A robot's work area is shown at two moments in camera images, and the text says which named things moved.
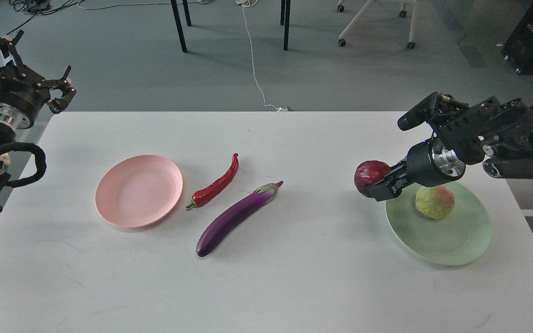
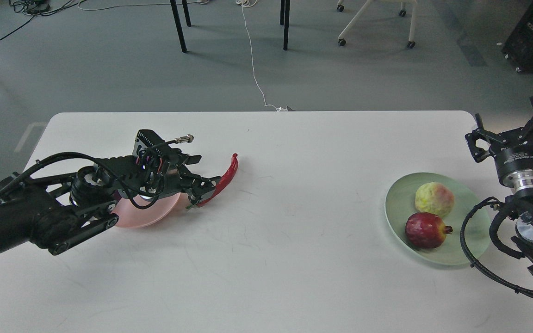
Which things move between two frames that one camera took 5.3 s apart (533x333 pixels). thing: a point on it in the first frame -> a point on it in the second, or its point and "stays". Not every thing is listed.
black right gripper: (430, 163) -> (522, 166)
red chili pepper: (202, 196) stays
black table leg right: (287, 19) stays
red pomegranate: (368, 173) -> (426, 230)
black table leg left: (178, 26) stays
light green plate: (461, 237) stays
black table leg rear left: (187, 12) stays
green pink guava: (435, 202) stays
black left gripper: (19, 97) -> (154, 169)
